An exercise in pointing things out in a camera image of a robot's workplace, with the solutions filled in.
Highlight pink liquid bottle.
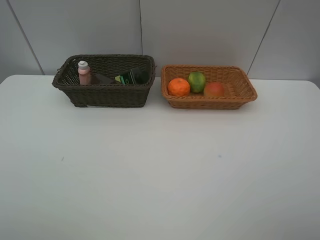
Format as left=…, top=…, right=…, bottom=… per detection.
left=78, top=60, right=91, bottom=85

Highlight green mango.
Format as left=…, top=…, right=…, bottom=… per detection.
left=187, top=72, right=206, bottom=94

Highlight dark brown wicker basket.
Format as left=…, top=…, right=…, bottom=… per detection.
left=52, top=54, right=156, bottom=108

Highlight dark green pump bottle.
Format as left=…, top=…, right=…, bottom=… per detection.
left=114, top=68, right=149, bottom=85

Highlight orange fruit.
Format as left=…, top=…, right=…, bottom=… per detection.
left=167, top=78, right=190, bottom=97

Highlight red yellow peach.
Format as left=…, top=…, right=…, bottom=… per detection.
left=203, top=82, right=225, bottom=98

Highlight translucent purple plastic cup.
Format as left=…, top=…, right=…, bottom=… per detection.
left=90, top=73, right=117, bottom=85

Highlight orange wicker basket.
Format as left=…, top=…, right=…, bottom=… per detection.
left=161, top=64, right=258, bottom=110

